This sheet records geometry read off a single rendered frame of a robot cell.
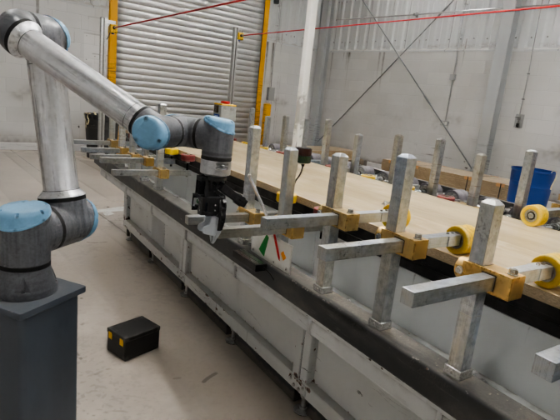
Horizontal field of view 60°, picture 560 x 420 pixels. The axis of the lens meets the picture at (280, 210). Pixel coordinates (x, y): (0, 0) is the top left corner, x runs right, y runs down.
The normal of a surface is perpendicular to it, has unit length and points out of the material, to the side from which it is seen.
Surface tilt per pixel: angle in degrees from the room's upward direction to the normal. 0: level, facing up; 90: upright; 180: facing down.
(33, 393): 90
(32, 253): 90
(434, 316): 90
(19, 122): 90
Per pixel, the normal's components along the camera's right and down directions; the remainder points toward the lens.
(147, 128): -0.24, 0.23
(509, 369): -0.83, 0.04
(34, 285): 0.70, -0.11
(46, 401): 0.93, 0.18
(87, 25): 0.62, 0.24
